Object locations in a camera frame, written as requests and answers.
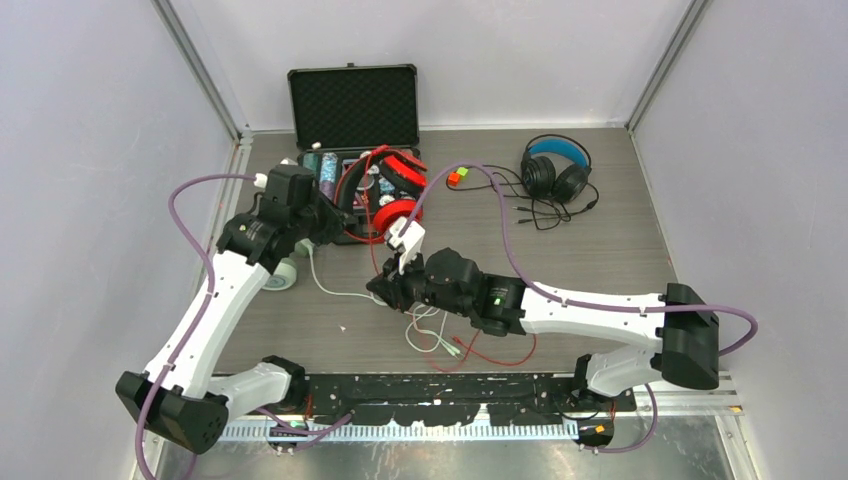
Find orange green cube block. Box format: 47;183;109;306
446;167;468;188

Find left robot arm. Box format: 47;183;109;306
115;164;345;454

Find black headphone cable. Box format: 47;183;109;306
457;165;600;232

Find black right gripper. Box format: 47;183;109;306
368;245;473;317

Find black poker chip case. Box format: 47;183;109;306
286;63;425;246

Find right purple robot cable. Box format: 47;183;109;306
397;161;759;359

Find red headphone cable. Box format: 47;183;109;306
331;148;538;372

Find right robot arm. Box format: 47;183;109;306
366;248;719;411

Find mint green headphones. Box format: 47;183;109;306
262;239;315;292

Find black blue headphones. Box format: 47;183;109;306
520;134;592;204

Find purple poker chip stack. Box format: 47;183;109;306
319;152;339;200

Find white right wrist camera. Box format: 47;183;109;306
384;217;426;275

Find red headphones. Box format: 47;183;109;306
331;145;428;245

